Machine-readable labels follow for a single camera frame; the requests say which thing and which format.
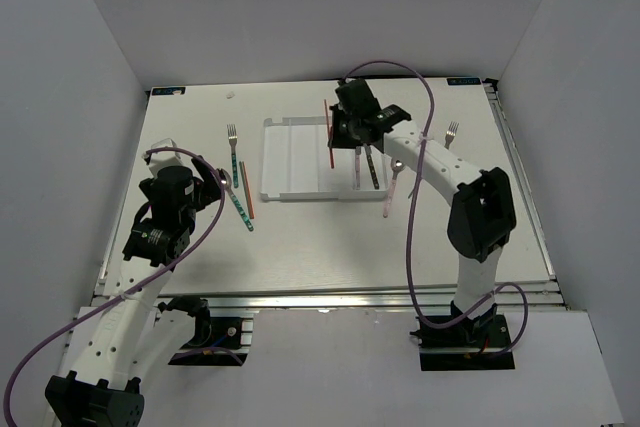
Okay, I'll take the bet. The spoon with teal handle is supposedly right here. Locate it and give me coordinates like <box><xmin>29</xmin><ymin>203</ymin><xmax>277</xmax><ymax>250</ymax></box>
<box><xmin>218</xmin><ymin>169</ymin><xmax>254</xmax><ymax>232</ymax></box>

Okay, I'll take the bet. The knife with dark handle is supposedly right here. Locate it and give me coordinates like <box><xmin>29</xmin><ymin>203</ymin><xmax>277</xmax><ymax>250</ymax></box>
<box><xmin>364</xmin><ymin>144</ymin><xmax>380</xmax><ymax>190</ymax></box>

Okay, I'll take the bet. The knife with pink handle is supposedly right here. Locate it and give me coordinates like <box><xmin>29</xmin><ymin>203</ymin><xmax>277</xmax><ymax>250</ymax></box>
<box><xmin>354</xmin><ymin>146</ymin><xmax>362</xmax><ymax>190</ymax></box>

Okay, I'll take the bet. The orange chopstick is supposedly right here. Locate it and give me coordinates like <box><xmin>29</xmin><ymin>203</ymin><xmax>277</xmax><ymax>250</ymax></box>
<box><xmin>323</xmin><ymin>99</ymin><xmax>335</xmax><ymax>169</ymax></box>
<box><xmin>244</xmin><ymin>162</ymin><xmax>255</xmax><ymax>220</ymax></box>

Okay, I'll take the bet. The spoon with pink handle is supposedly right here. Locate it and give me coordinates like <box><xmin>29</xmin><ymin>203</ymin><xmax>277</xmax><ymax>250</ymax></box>
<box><xmin>383</xmin><ymin>159</ymin><xmax>405</xmax><ymax>218</ymax></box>

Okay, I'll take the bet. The fork with teal handle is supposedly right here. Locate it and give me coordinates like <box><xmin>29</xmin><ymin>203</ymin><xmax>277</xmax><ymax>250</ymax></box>
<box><xmin>227</xmin><ymin>124</ymin><xmax>239</xmax><ymax>188</ymax></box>

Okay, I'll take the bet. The fork with dark handle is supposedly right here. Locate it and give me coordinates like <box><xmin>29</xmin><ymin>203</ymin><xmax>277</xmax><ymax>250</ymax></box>
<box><xmin>444</xmin><ymin>121</ymin><xmax>459</xmax><ymax>149</ymax></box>

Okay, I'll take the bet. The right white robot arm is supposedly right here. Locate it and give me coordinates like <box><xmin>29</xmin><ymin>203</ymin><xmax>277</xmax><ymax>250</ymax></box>
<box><xmin>328</xmin><ymin>79</ymin><xmax>516</xmax><ymax>346</ymax></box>

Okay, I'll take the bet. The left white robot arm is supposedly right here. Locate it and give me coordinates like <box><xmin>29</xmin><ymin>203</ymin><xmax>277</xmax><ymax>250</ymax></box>
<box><xmin>45</xmin><ymin>138</ymin><xmax>223</xmax><ymax>426</ymax></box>

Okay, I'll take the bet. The white divided utensil tray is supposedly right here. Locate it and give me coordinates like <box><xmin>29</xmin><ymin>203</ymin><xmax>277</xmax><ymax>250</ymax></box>
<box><xmin>260</xmin><ymin>116</ymin><xmax>390</xmax><ymax>202</ymax></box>

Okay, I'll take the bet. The left corner label sticker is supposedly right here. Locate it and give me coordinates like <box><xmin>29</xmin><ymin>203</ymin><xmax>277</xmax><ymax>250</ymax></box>
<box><xmin>150</xmin><ymin>86</ymin><xmax>186</xmax><ymax>96</ymax></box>

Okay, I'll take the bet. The corner label sticker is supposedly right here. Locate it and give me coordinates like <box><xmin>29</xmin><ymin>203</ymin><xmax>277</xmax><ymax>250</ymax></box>
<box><xmin>150</xmin><ymin>86</ymin><xmax>186</xmax><ymax>96</ymax></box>
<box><xmin>446</xmin><ymin>77</ymin><xmax>482</xmax><ymax>86</ymax></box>

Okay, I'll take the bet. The right corner label sticker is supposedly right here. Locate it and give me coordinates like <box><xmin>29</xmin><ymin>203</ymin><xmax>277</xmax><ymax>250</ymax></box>
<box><xmin>446</xmin><ymin>77</ymin><xmax>482</xmax><ymax>86</ymax></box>

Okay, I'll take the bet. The aluminium rail frame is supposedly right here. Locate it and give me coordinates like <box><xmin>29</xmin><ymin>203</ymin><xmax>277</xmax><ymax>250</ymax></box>
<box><xmin>138</xmin><ymin>79</ymin><xmax>565</xmax><ymax>313</ymax></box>

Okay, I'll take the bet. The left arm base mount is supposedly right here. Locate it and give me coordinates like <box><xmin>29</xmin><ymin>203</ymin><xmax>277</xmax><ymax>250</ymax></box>
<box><xmin>157</xmin><ymin>296</ymin><xmax>249</xmax><ymax>367</ymax></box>

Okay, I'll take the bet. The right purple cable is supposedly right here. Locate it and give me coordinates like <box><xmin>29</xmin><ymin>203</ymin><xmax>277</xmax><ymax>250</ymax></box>
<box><xmin>342</xmin><ymin>60</ymin><xmax>529</xmax><ymax>356</ymax></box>

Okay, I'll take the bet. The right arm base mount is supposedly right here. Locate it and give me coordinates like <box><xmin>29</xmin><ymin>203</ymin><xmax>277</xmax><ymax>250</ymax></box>
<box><xmin>409</xmin><ymin>314</ymin><xmax>515</xmax><ymax>372</ymax></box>

